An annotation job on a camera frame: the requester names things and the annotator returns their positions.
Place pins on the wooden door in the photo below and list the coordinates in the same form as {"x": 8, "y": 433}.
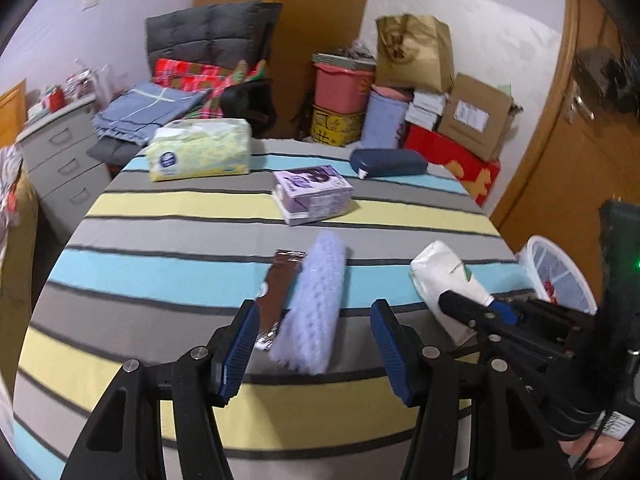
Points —
{"x": 550, "y": 170}

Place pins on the white paper bag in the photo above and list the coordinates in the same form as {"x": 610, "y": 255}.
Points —
{"x": 440, "y": 272}

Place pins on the black cloth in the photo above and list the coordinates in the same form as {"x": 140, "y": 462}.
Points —
{"x": 247, "y": 105}

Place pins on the light blue container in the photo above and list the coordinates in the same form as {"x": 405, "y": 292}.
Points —
{"x": 382, "y": 122}

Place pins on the yellow box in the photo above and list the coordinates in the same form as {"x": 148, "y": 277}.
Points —
{"x": 337, "y": 127}

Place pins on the person's right hand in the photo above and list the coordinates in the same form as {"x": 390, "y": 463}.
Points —
{"x": 587, "y": 447}

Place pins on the navy blue pouch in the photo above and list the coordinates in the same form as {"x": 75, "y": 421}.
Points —
{"x": 390, "y": 162}

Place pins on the dark hanging bag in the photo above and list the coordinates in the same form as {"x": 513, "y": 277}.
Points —
{"x": 602, "y": 77}

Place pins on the wooden wardrobe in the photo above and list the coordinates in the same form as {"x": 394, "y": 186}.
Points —
{"x": 320, "y": 10}

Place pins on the brown foil wrapper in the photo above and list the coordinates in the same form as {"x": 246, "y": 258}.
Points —
{"x": 280, "y": 290}

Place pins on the brown paper bag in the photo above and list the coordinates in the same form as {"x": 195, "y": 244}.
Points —
{"x": 415, "y": 55}

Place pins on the blue plaid cloth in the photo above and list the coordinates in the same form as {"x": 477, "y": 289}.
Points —
{"x": 140, "y": 110}

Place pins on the striped tablecloth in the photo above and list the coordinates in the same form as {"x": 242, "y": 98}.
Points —
{"x": 150, "y": 270}

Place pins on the red plaid blanket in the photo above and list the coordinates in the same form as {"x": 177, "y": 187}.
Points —
{"x": 190, "y": 77}

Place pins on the red container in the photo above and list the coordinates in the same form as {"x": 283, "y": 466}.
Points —
{"x": 55, "y": 100}

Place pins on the pink plastic bin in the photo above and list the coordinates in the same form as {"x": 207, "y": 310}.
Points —
{"x": 345, "y": 90}

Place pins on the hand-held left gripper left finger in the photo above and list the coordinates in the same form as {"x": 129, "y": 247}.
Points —
{"x": 237, "y": 355}

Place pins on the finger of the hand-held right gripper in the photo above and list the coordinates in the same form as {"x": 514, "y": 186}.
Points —
{"x": 470, "y": 310}

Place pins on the stack of books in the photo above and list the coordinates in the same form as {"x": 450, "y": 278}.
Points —
{"x": 345, "y": 61}

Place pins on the yellow-green tissue pack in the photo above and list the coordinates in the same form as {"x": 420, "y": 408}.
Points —
{"x": 200, "y": 152}

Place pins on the grey padded chair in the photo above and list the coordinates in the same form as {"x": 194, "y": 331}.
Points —
{"x": 210, "y": 32}

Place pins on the red gift box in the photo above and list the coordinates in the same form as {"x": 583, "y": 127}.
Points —
{"x": 450, "y": 152}

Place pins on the brown cardboard carton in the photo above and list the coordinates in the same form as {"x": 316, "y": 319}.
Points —
{"x": 17, "y": 280}

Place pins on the purple box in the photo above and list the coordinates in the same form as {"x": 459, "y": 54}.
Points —
{"x": 312, "y": 195}

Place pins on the cardboard box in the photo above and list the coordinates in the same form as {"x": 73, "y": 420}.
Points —
{"x": 475, "y": 117}

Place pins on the grey drawer cabinet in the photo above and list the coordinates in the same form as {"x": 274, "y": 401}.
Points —
{"x": 60, "y": 160}

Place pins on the white plastic bin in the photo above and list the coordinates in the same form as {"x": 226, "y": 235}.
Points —
{"x": 555, "y": 265}

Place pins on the stack of white boxes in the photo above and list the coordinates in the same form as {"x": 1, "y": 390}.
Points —
{"x": 425, "y": 110}

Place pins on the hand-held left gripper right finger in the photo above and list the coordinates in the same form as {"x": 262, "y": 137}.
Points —
{"x": 395, "y": 355}

